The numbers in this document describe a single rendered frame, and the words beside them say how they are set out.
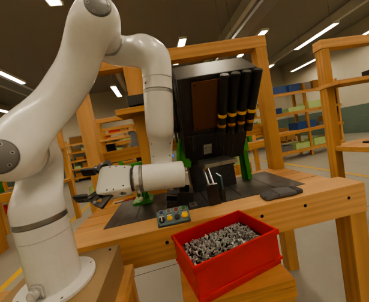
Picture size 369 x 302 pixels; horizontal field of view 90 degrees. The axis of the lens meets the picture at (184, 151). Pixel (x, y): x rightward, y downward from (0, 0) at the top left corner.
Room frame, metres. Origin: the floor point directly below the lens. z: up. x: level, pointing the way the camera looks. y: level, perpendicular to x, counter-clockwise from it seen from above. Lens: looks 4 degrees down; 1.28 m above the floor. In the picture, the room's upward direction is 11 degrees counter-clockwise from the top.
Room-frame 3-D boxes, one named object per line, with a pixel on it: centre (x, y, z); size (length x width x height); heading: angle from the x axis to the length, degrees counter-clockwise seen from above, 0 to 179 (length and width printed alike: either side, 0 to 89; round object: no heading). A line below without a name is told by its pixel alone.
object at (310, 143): (5.87, -3.86, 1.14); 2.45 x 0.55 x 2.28; 99
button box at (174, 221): (0.84, 0.11, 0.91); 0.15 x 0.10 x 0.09; 95
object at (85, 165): (10.00, 4.49, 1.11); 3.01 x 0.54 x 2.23; 99
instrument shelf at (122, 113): (1.41, -0.03, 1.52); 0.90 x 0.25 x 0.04; 95
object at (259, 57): (1.45, -0.03, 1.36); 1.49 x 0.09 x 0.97; 95
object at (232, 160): (1.06, -0.14, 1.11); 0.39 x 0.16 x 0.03; 5
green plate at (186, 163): (1.09, 0.01, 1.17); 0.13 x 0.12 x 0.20; 95
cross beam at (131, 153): (1.52, -0.02, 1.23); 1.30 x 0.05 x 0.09; 95
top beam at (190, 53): (1.45, -0.03, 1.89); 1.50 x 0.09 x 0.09; 95
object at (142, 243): (0.88, -0.08, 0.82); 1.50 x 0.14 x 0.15; 95
